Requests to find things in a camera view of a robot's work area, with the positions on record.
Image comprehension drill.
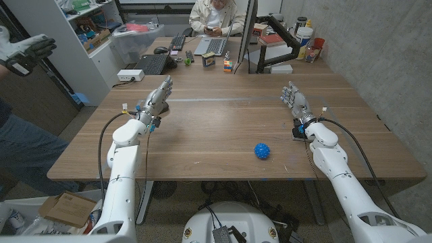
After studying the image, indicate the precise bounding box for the seated person in cream jacket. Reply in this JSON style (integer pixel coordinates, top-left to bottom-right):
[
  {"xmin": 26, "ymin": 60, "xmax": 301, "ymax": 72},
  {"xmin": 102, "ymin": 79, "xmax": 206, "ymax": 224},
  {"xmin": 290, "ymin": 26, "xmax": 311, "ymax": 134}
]
[{"xmin": 188, "ymin": 0, "xmax": 246, "ymax": 37}]

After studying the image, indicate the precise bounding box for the clear jar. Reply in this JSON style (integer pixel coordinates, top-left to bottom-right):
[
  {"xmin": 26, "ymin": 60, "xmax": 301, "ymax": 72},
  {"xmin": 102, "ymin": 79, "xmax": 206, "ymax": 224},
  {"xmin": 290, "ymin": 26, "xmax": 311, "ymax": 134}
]
[{"xmin": 304, "ymin": 46, "xmax": 321, "ymax": 64}]

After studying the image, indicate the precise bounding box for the grey finned module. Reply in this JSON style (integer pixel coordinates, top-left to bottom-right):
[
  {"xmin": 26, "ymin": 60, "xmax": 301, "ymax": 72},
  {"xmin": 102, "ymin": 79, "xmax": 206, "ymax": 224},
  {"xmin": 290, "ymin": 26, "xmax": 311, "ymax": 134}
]
[{"xmin": 211, "ymin": 225, "xmax": 233, "ymax": 243}]

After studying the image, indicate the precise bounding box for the white power strip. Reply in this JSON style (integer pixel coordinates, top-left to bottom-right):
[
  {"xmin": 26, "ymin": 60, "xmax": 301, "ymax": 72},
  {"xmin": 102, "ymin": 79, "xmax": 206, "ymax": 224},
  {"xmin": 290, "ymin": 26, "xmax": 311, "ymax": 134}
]
[{"xmin": 117, "ymin": 69, "xmax": 145, "ymax": 82}]

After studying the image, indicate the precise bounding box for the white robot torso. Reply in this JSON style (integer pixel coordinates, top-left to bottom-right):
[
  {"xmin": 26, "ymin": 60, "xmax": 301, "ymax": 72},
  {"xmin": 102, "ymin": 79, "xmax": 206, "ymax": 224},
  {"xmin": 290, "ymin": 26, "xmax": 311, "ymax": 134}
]
[{"xmin": 182, "ymin": 201, "xmax": 280, "ymax": 243}]

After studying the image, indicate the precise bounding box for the flat brown cardboard box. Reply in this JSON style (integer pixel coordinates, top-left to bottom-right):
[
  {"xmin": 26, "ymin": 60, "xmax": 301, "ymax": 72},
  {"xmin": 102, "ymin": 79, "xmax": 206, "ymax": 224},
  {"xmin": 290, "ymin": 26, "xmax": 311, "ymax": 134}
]
[{"xmin": 38, "ymin": 190, "xmax": 98, "ymax": 230}]

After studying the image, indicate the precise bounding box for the silver laptop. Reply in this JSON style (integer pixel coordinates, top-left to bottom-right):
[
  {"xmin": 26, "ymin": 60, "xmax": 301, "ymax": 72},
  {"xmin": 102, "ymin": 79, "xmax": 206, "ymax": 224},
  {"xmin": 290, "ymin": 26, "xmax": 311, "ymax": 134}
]
[{"xmin": 193, "ymin": 22, "xmax": 234, "ymax": 57}]

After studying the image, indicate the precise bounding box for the blue spiky ball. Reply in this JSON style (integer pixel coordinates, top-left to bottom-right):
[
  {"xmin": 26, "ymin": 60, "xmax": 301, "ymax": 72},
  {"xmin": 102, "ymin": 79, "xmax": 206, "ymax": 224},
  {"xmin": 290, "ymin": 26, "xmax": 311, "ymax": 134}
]
[{"xmin": 254, "ymin": 142, "xmax": 271, "ymax": 160}]

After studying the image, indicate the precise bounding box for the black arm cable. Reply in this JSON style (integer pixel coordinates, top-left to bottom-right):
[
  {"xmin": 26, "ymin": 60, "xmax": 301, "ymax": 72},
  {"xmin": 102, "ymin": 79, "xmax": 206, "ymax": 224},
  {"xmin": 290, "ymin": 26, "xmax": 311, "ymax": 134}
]
[
  {"xmin": 318, "ymin": 116, "xmax": 400, "ymax": 219},
  {"xmin": 97, "ymin": 112, "xmax": 131, "ymax": 203}
]

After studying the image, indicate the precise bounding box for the cardboard box on shelf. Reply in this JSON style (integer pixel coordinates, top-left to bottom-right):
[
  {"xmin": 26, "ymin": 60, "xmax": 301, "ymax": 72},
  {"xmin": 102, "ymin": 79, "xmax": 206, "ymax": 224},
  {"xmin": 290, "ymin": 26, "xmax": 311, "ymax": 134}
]
[{"xmin": 82, "ymin": 28, "xmax": 111, "ymax": 52}]

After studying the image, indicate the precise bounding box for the black keyboard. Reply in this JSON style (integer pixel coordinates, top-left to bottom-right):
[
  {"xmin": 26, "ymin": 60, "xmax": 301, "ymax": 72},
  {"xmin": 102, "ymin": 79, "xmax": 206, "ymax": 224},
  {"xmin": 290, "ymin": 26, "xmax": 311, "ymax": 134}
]
[
  {"xmin": 134, "ymin": 53, "xmax": 169, "ymax": 76},
  {"xmin": 168, "ymin": 33, "xmax": 187, "ymax": 51}
]

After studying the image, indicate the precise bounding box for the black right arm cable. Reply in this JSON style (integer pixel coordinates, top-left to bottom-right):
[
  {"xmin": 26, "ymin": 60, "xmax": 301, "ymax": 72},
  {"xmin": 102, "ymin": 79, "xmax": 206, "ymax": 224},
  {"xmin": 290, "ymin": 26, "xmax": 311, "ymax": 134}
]
[{"xmin": 318, "ymin": 116, "xmax": 400, "ymax": 219}]

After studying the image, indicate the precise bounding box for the blue plastic piece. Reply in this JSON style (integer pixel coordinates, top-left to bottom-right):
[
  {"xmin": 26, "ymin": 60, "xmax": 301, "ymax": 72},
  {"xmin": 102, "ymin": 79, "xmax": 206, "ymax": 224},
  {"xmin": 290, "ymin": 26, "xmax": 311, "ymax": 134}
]
[{"xmin": 70, "ymin": 91, "xmax": 91, "ymax": 105}]

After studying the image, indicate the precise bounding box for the small yellow black box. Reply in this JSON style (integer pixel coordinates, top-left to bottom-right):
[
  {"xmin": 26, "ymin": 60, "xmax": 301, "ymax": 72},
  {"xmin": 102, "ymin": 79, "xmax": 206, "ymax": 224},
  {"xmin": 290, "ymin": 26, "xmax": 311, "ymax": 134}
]
[{"xmin": 201, "ymin": 51, "xmax": 217, "ymax": 68}]

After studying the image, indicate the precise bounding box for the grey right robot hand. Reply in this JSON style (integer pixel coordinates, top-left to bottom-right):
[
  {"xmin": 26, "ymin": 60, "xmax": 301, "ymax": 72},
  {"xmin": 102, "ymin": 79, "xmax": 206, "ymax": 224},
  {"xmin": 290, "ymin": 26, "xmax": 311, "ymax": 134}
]
[{"xmin": 279, "ymin": 80, "xmax": 317, "ymax": 126}]

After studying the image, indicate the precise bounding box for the white shelf cabinet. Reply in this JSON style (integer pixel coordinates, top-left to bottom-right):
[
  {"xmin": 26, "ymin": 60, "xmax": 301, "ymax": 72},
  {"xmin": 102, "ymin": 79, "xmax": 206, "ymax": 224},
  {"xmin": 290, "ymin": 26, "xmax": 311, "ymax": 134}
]
[{"xmin": 3, "ymin": 0, "xmax": 128, "ymax": 107}]

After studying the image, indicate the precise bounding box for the red book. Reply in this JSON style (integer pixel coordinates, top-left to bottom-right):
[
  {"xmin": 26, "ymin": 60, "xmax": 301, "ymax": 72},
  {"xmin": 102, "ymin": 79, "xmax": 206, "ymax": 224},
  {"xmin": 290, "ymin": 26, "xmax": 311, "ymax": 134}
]
[{"xmin": 258, "ymin": 33, "xmax": 287, "ymax": 47}]

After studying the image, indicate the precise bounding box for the flat white box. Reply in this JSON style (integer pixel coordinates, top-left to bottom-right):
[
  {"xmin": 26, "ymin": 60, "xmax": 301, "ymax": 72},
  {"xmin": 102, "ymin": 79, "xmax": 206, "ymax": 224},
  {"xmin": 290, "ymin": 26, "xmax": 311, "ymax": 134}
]
[{"xmin": 269, "ymin": 63, "xmax": 294, "ymax": 75}]

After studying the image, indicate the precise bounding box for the clear plastic storage bin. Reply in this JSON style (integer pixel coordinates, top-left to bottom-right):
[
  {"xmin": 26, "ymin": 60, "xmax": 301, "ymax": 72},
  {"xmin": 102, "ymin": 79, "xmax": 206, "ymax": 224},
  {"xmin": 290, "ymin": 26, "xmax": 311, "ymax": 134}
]
[{"xmin": 109, "ymin": 22, "xmax": 165, "ymax": 65}]

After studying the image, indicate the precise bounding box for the standing person in jeans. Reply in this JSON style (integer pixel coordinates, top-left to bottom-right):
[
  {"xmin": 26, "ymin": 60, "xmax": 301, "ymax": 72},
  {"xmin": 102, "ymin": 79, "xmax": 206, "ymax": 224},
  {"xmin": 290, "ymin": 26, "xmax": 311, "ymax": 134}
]
[{"xmin": 0, "ymin": 63, "xmax": 80, "ymax": 203}]

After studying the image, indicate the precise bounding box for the white floor bin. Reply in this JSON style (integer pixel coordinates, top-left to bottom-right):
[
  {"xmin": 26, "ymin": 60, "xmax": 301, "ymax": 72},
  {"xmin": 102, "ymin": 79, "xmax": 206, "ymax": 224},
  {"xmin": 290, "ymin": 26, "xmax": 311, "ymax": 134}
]
[{"xmin": 0, "ymin": 188, "xmax": 105, "ymax": 237}]

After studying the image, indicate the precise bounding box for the black floor fan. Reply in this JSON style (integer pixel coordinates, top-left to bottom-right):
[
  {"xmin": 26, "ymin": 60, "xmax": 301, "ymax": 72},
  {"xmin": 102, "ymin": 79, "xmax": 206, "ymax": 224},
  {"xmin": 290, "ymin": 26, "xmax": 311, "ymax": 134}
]
[{"xmin": 151, "ymin": 181, "xmax": 178, "ymax": 200}]

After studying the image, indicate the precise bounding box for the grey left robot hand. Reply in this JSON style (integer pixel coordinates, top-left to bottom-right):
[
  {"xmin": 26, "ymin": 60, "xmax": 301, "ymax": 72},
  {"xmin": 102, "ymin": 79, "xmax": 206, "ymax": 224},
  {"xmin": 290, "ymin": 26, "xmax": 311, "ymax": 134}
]
[{"xmin": 136, "ymin": 75, "xmax": 173, "ymax": 126}]

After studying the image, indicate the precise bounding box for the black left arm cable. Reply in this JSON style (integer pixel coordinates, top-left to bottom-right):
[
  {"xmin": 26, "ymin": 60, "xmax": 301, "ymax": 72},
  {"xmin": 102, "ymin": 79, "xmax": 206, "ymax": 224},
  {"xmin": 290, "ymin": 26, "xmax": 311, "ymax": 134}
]
[{"xmin": 97, "ymin": 112, "xmax": 131, "ymax": 203}]

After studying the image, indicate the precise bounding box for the computer monitor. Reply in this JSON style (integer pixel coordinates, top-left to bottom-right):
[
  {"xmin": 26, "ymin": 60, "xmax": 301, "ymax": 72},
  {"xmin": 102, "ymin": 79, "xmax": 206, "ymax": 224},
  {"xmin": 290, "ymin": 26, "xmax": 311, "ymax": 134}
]
[{"xmin": 236, "ymin": 0, "xmax": 259, "ymax": 65}]

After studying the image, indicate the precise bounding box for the white plastic tub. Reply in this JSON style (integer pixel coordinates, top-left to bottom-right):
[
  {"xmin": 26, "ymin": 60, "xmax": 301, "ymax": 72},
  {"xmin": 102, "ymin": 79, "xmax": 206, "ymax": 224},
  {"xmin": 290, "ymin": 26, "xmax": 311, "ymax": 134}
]
[{"xmin": 295, "ymin": 26, "xmax": 315, "ymax": 48}]

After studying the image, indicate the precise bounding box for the white and black glove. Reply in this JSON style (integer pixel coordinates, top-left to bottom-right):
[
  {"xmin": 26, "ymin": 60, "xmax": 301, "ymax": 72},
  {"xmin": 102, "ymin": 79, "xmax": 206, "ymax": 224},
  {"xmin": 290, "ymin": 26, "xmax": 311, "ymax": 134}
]
[{"xmin": 0, "ymin": 25, "xmax": 57, "ymax": 77}]

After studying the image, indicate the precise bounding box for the grey table leg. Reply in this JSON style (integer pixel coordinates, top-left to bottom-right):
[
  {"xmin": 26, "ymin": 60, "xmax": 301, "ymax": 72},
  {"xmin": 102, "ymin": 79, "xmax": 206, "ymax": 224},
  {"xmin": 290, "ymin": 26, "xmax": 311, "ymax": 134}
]
[
  {"xmin": 302, "ymin": 180, "xmax": 327, "ymax": 226},
  {"xmin": 135, "ymin": 181, "xmax": 155, "ymax": 225}
]

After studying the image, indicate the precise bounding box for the orange box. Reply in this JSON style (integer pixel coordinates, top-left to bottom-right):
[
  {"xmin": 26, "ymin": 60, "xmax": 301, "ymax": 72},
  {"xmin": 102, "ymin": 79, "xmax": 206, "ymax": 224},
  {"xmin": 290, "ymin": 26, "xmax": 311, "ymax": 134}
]
[{"xmin": 252, "ymin": 22, "xmax": 269, "ymax": 37}]

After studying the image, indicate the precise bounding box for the black lidded bottle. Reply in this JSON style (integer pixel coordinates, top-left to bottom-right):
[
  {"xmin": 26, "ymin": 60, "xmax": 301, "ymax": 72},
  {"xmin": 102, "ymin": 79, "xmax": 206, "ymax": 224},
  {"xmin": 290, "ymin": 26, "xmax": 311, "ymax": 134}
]
[{"xmin": 294, "ymin": 16, "xmax": 308, "ymax": 34}]

